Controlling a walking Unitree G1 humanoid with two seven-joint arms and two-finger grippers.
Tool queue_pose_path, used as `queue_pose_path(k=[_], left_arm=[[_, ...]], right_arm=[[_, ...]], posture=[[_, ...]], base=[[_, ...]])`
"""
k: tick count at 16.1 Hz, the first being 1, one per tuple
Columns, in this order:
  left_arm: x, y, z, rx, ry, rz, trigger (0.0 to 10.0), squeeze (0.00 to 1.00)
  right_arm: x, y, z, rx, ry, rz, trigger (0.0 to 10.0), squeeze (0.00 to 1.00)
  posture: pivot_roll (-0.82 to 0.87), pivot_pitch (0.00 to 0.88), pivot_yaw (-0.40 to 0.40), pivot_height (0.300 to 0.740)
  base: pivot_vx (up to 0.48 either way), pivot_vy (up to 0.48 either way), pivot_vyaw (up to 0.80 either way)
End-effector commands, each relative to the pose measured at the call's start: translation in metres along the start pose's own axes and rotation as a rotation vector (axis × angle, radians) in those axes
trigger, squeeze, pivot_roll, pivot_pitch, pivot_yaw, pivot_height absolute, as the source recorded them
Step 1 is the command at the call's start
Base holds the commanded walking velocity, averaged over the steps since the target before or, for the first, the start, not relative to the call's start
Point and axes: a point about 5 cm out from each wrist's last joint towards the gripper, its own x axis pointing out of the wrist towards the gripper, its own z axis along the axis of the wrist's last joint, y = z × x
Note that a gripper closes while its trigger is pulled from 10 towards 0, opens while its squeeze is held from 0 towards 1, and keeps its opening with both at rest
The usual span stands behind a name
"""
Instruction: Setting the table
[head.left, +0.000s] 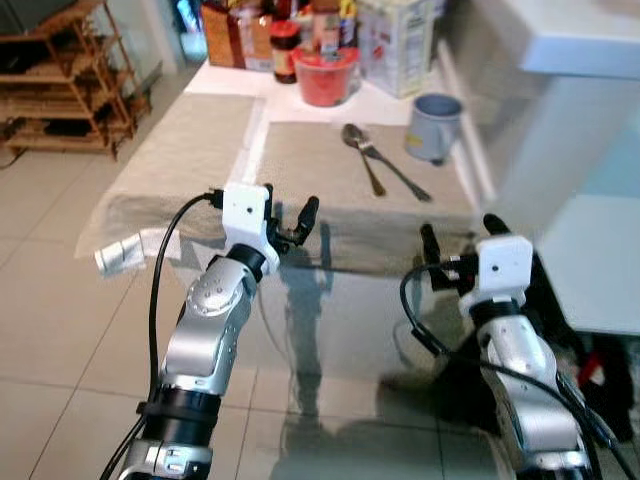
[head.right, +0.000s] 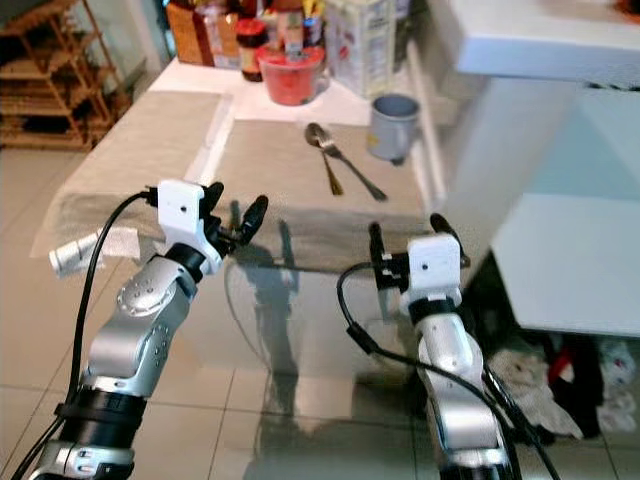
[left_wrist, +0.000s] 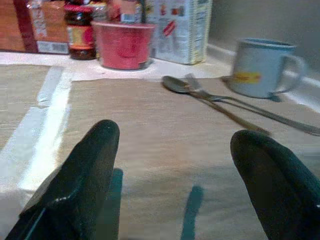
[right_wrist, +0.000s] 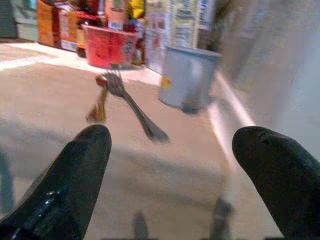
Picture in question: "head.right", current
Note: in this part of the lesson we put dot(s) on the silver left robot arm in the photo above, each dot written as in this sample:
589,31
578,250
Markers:
145,315

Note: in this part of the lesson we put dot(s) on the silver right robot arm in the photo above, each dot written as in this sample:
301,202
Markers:
450,370

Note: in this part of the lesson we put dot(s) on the beige woven placemat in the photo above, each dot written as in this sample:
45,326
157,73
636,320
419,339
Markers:
140,150
275,170

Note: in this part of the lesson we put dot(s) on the grey mug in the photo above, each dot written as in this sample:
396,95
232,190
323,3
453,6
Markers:
393,125

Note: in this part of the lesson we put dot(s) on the white table cloth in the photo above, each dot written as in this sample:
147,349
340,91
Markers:
210,78

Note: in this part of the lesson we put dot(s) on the red plastic cup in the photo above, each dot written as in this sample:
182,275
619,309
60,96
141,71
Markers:
290,78

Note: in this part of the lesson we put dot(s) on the dark jar with red lid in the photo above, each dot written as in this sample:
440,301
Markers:
252,48

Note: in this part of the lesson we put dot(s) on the brown food box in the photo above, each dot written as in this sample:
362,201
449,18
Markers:
195,30

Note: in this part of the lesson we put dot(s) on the white crumpled cloth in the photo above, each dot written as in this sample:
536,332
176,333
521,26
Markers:
530,390

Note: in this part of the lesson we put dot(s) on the red cloth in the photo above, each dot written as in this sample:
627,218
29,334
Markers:
560,372

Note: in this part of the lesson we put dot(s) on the bottle with pink label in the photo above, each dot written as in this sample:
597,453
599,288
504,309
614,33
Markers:
291,25

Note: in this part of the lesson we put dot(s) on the white printed carton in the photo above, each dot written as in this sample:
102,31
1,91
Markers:
360,45

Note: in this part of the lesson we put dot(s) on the wooden shelf rack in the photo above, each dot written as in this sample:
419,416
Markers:
50,85

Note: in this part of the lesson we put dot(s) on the white kitchen counter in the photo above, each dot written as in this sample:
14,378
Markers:
540,40

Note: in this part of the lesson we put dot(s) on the black flat screen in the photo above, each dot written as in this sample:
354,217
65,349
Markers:
20,8

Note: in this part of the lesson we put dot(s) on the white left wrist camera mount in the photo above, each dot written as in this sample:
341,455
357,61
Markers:
182,212

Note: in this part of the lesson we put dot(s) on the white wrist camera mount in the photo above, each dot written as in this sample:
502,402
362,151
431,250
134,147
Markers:
182,212
432,268

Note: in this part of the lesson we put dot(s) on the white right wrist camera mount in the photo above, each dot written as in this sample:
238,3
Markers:
432,268

